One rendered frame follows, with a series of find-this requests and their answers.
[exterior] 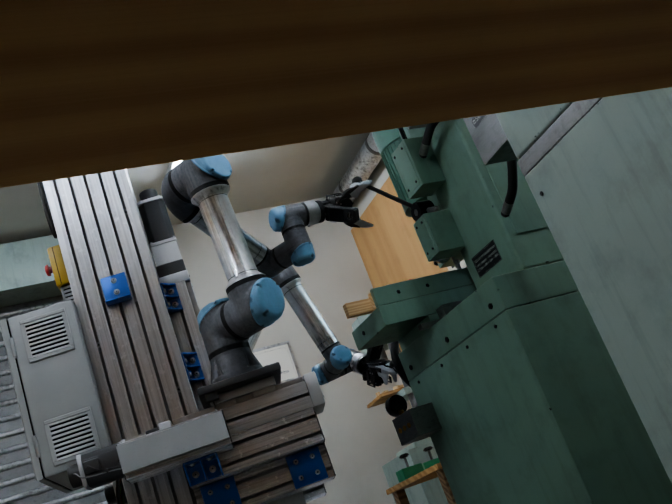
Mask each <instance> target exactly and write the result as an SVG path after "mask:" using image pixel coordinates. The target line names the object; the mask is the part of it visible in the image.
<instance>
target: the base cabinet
mask: <svg viewBox="0 0 672 504"><path fill-rule="evenodd" d="M409 384H410V386H411V389H412V392H413V394H414V397H415V399H416V402H417V404H418V406H421V405H424V404H427V403H430V402H432V404H433V407H434V409H435V412H436V414H437V417H438V419H439V422H440V424H441V427H442V429H440V430H438V431H437V432H435V433H433V434H431V435H430V437H431V440H432V442H433V445H434V448H435V450H436V453H437V455H438V458H439V460H440V463H441V465H442V468H443V470H444V473H445V476H446V478H447V481H448V483H449V486H450V488H451V491H452V493H453V496H454V498H455V501H456V504H672V483H671V481H670V479H669V477H668V475H667V473H666V471H665V469H664V467H663V464H662V462H661V460H660V458H659V456H658V454H657V452H656V450H655V448H654V446H653V444H652V442H651V439H650V437H649V435H648V433H647V431H646V429H645V427H644V425H643V423H642V421H641V419H640V417H639V415H638V412H637V410H636V408H635V406H634V404H633V402H632V400H631V398H630V396H629V394H628V392H627V390H626V387H625V385H624V383H623V381H622V379H621V377H620V375H619V373H618V371H617V369H616V367H615V365H614V362H613V360H612V358H611V356H610V354H609V352H608V350H607V348H606V346H605V344H604V342H603V340H602V337H601V335H600V333H599V331H598V329H597V327H596V325H595V323H594V321H593V319H592V317H591V315H590V313H589V310H588V308H587V306H586V304H585V302H584V300H583V298H582V296H581V294H580V292H579V291H577V292H573V293H570V294H566V295H562V296H558V297H554V298H550V299H546V300H542V301H538V302H534V303H530V304H527V305H523V306H519V307H515V308H511V309H507V310H505V311H504V312H503V313H501V314H500V315H499V316H497V317H496V318H495V319H493V320H492V321H491V322H489V323H488V324H486V325H485V326H484V327H482V328H481V329H480V330H478V331H477V332H476V333H474V334H473V335H472V336H470V337H469V338H468V339H466V340H465V341H464V342H462V343H461V344H459V345H458V346H457V347H455V348H454V349H453V350H451V351H450V352H449V353H447V354H446V355H445V356H443V357H442V358H441V359H439V360H438V361H437V362H435V363H434V364H432V365H431V366H430V367H428V368H427V369H426V370H424V371H423V372H422V373H420V374H419V375H418V376H416V377H415V378H414V379H412V380H411V381H410V382H409Z"/></svg>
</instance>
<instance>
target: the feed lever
mask: <svg viewBox="0 0 672 504"><path fill-rule="evenodd" d="M361 182H363V181H362V178H361V177H359V176H356V177H354V178H353V179H352V184H353V183H361ZM366 188H367V189H369V190H372V191H374V192H376V193H378V194H380V195H383V196H385V197H387V198H389V199H391V200H393V201H396V202H398V203H400V204H402V205H404V206H407V207H409V208H411V215H412V218H413V219H414V221H415V222H416V221H417V220H418V219H419V218H420V217H421V216H422V215H423V214H425V213H430V212H436V211H438V210H439V207H438V206H434V204H433V203H432V202H431V201H430V200H426V201H420V202H415V203H413V204H411V203H409V202H407V201H405V200H402V199H400V198H398V197H396V196H393V195H391V194H389V193H387V192H384V191H382V190H380V189H378V188H376V187H373V186H371V185H370V186H368V187H366Z"/></svg>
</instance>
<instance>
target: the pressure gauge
mask: <svg viewBox="0 0 672 504"><path fill-rule="evenodd" d="M385 409H386V411H387V413H388V414H389V415H390V416H392V417H398V416H399V415H401V414H402V413H404V412H405V411H406V410H407V402H406V400H405V399H404V398H403V397H402V396H400V395H393V396H391V397H390V398H388V399H387V400H386V402H385Z"/></svg>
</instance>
